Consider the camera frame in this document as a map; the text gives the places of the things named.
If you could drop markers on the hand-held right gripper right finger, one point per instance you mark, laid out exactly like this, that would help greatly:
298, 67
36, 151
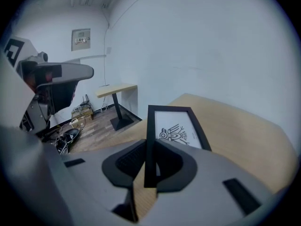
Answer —
211, 180

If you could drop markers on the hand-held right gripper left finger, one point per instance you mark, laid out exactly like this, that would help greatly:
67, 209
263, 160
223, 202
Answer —
94, 185

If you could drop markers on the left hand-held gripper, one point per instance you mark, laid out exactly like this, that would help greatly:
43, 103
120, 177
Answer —
35, 112

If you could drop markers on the black picture frame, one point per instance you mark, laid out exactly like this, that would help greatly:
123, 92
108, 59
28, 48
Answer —
175, 131

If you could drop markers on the black router with antennas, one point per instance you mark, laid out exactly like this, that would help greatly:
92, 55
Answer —
85, 102

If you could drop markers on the cardboard box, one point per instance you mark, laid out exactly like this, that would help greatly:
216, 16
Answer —
82, 113

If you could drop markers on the white power strip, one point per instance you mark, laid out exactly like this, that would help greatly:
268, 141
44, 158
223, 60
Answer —
73, 122

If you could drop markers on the black shoe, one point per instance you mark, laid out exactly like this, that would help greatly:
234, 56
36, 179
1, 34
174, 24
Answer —
68, 136

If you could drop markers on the grey wall electrical panel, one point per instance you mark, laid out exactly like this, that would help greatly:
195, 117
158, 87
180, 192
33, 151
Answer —
81, 39

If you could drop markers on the small wooden pedestal table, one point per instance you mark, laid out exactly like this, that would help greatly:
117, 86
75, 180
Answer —
117, 89

